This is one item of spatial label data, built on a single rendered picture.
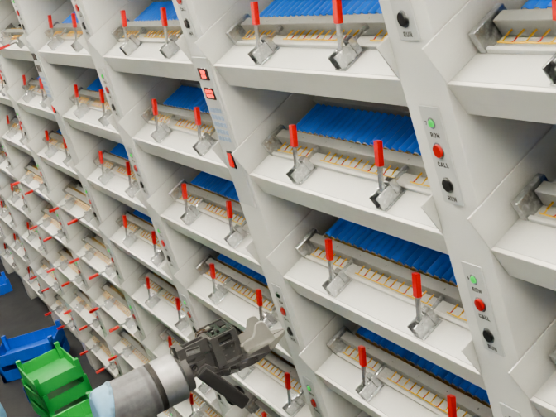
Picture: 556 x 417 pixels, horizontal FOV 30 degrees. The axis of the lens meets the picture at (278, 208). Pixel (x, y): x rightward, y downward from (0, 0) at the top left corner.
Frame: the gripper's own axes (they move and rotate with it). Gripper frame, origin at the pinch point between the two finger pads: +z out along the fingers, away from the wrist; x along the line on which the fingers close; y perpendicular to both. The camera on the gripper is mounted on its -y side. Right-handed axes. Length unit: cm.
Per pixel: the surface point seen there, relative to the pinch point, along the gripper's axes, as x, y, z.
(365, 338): -11.7, -2.6, 11.5
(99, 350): 257, -87, 5
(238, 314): 34.7, -7.0, 4.0
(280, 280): -2.6, 11.2, 2.6
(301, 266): -7.4, 13.8, 5.7
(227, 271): 50, -2, 9
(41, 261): 343, -64, 6
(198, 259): 65, -2, 8
